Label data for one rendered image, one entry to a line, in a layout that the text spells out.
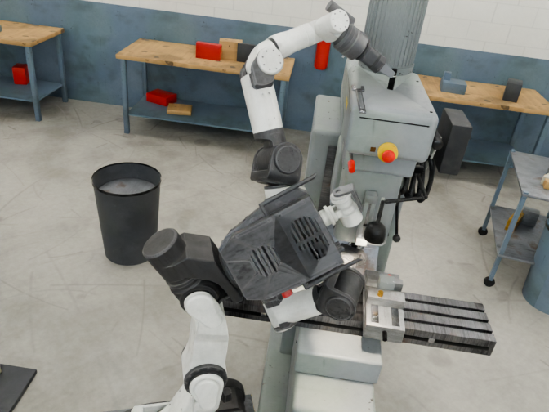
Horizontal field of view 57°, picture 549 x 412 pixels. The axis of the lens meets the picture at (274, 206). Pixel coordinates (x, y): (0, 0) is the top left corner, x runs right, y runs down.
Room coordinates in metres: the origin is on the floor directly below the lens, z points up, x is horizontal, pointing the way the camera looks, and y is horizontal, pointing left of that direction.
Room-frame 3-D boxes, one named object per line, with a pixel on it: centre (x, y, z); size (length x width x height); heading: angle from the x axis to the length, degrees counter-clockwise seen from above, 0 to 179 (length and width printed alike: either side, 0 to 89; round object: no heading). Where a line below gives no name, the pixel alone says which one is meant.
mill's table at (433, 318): (1.66, -0.33, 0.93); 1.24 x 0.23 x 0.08; 87
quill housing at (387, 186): (1.66, -0.34, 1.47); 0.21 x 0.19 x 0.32; 87
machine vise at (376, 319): (1.62, -0.49, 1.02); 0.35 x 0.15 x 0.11; 175
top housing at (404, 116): (1.67, -0.34, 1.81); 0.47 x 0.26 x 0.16; 177
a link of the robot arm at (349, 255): (1.57, -0.30, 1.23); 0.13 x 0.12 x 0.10; 66
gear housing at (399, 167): (1.70, -0.34, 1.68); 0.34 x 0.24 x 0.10; 177
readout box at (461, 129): (1.94, -0.68, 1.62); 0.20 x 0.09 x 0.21; 177
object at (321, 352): (1.66, -0.34, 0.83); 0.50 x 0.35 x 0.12; 177
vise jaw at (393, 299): (1.59, -0.49, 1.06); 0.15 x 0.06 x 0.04; 85
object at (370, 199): (1.55, -0.33, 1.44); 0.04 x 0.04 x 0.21; 87
